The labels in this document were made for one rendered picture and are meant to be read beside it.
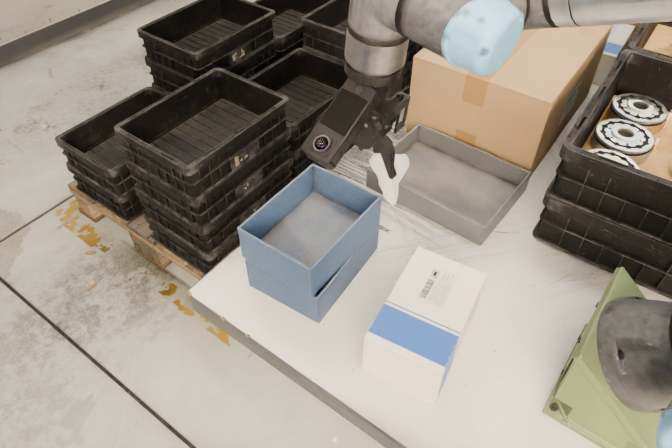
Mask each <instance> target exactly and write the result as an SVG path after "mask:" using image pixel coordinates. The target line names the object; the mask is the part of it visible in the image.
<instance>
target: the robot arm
mask: <svg viewBox="0 0 672 448"><path fill-rule="evenodd" d="M671 21H672V0H350V2H349V12H348V21H347V33H346V42H345V52H344V55H345V65H344V70H345V73H346V74H347V76H348V78H347V80H346V81H345V83H344V84H343V86H342V87H341V89H340V90H339V91H338V93H337V94H336V96H335V97H334V99H333V100H332V102H331V103H330V105H329V106H328V108H327V109H326V110H325V111H324V112H322V113H321V114H320V115H319V116H318V117H317V119H316V122H315V125H314V128H313V130H312V131H311V133H310V134H309V136H308V137H307V139H306V140H305V141H304V143H303V144H302V150H303V152H304V153H305V154H306V155H307V156H308V158H309V159H311V160H313V161H314V162H316V163H318V164H319V165H321V166H323V167H324V168H326V169H334V168H335V167H336V166H337V164H338V163H339V161H340V160H341V158H342V157H343V155H344V154H345V152H346V151H347V149H348V148H349V146H350V145H351V144H354V145H356V146H358V148H359V150H361V151H362V150H363V149H370V148H371V147H372V148H373V153H374V154H373V155H372V156H371V158H370V159H369V164H370V166H371V168H372V170H373V171H374V172H375V173H376V175H377V177H378V185H379V186H380V188H381V190H382V194H383V199H384V200H386V201H387V202H388V203H389V204H390V205H392V206H394V205H395V204H396V201H397V198H398V187H399V185H398V183H399V182H400V180H401V179H402V177H403V175H404V174H405V172H406V170H407V169H408V167H409V159H408V157H407V155H406V154H398V155H397V154H395V149H394V145H393V142H392V140H391V139H390V138H389V137H388V136H387V135H386V134H387V133H388V132H390V131H391V129H392V126H393V123H394V122H395V121H396V123H395V128H394V133H397V132H398V131H399V130H400V129H401V128H402V127H404V125H405V120H406V116H407V111H408V106H409V102H410V97H411V96H409V95H407V94H405V93H403V92H402V91H401V84H402V79H403V74H404V69H405V64H406V59H407V54H408V53H407V49H408V44H409V40H411V41H413V42H415V43H417V44H419V45H420V46H422V47H424V48H426V49H428V50H430V51H431V52H433V53H435V54H437V55H439V56H441V57H442V58H444V59H445V60H446V61H447V62H449V63H450V64H452V65H453V66H456V67H459V68H464V69H466V70H468V71H470V72H472V73H474V74H476V75H479V76H487V75H490V74H493V73H494V72H496V71H497V70H499V69H500V67H501V66H502V64H503V63H504V62H506V61H507V60H508V59H509V57H510V56H511V54H512V53H513V51H514V49H515V48H516V46H517V44H518V42H519V39H520V37H521V34H522V31H524V30H529V29H544V28H563V27H581V26H599V25H617V24H635V23H653V22H671ZM396 97H398V98H399V97H403V98H404V99H403V100H401V101H400V102H399V99H397V98H396ZM404 108H405V110H404V115H403V120H402V121H401V122H400V123H399V119H400V114H401V111H402V110H403V109H404ZM597 349H598V355H599V360H600V364H601V367H602V370H603V373H604V376H605V378H606V380H607V382H608V384H609V386H610V388H611V390H612V391H613V393H614V394H615V396H616V397H617V398H618V399H619V400H620V402H621V403H622V404H624V405H625V406H626V407H627V408H629V409H631V410H633V411H635V412H640V413H660V412H662V413H661V414H660V416H659V425H658V428H657V430H656V444H657V447H658V448H672V302H667V301H661V300H651V299H646V298H643V297H639V296H627V297H621V298H615V299H612V300H611V301H609V302H608V303H607V304H606V305H605V306H604V308H603V310H602V312H601V314H600V317H599V320H598V326H597Z"/></svg>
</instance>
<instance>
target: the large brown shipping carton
mask: <svg viewBox="0 0 672 448"><path fill-rule="evenodd" d="M612 26H613V25H599V26H581V27H563V28H544V29H529V30H524V31H522V34H521V37H520V39H519V42H518V44H517V46H516V48H515V49H514V51H513V53H512V54H511V56H510V57H509V59H508V60H507V61H506V62H504V63H503V64H502V66H501V67H500V69H499V70H497V71H496V72H494V73H493V74H490V75H487V76H479V75H476V74H474V73H472V72H470V71H468V70H466V69H464V68H459V67H456V66H453V65H452V64H450V63H449V62H447V61H446V60H445V59H444V58H442V57H441V56H439V55H437V54H435V53H433V52H431V51H430V50H428V49H426V48H423V49H422V50H420V51H419V52H418V53H417V54H416V55H414V58H413V67H412V76H411V86H410V95H409V96H411V97H410V102H409V106H408V114H407V123H406V132H407V133H408V132H410V131H411V130H412V129H413V128H414V127H415V126H417V125H418V124H422V125H424V126H426V127H429V128H431V129H433V130H436V131H438V132H440V133H443V134H445V135H447V136H449V137H452V138H454V139H456V140H459V141H461V142H463V143H465V144H468V145H470V146H472V147H475V148H477V149H479V150H482V151H484V152H486V153H488V154H491V155H493V156H495V157H498V158H500V159H502V160H504V161H507V162H509V163H511V164H514V165H516V166H518V167H521V168H523V169H525V170H527V171H530V172H531V175H532V174H533V172H534V171H535V170H536V168H537V167H538V165H539V164H540V163H541V161H542V160H543V158H544V157H545V155H546V154H547V153H548V151H549V150H550V148H551V147H552V145H553V144H554V143H555V141H556V140H557V138H558V137H559V135H560V134H561V133H562V131H563V130H564V128H565V127H566V125H567V124H568V123H569V121H570V120H571V118H572V117H573V115H574V114H575V113H576V111H577V110H578V108H579V107H580V105H581V104H582V103H583V101H584V100H585V98H586V97H587V95H588V92H589V89H590V87H591V84H592V81H593V78H594V76H595V73H596V70H597V67H598V65H599V62H600V59H601V56H602V54H603V51H604V48H605V45H606V43H607V40H608V37H609V34H610V32H611V29H612ZM531 175H530V177H531Z"/></svg>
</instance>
